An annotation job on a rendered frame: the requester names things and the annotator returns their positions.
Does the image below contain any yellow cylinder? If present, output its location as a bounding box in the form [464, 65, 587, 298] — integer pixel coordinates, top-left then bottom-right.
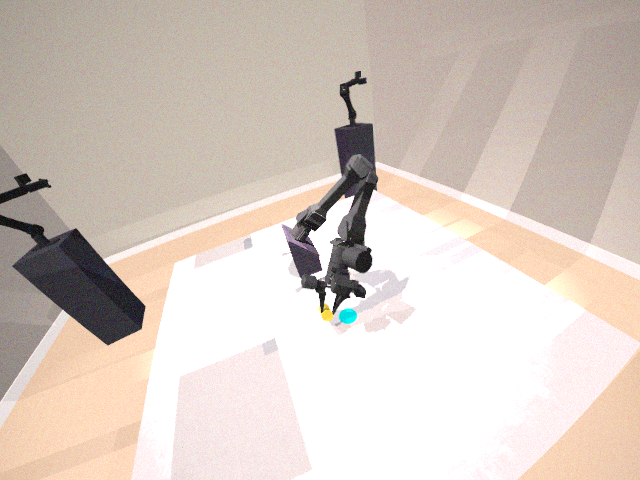
[319, 303, 333, 322]

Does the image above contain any cyan circle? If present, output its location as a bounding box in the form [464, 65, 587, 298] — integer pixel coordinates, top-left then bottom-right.
[339, 309, 357, 324]

